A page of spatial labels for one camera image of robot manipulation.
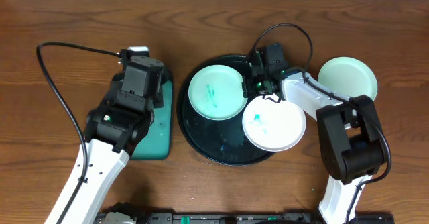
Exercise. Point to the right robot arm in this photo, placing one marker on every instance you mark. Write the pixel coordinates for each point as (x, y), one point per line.
(353, 147)

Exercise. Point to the white plate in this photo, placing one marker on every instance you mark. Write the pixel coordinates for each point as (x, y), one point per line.
(272, 124)

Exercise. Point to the mint plate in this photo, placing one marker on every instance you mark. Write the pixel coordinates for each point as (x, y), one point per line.
(348, 76)
(216, 93)

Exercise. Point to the black round tray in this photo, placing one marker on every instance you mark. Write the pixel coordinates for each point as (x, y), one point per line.
(220, 141)

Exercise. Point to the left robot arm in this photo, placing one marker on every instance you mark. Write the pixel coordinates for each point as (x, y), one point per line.
(134, 116)

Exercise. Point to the green rectangular sponge tray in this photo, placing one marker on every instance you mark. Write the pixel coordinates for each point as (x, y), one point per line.
(156, 144)

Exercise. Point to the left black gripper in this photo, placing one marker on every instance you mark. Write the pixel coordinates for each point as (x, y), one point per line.
(160, 80)

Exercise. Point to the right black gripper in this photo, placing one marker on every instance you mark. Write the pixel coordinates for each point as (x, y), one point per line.
(250, 81)

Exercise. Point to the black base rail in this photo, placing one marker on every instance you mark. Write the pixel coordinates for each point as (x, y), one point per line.
(187, 218)

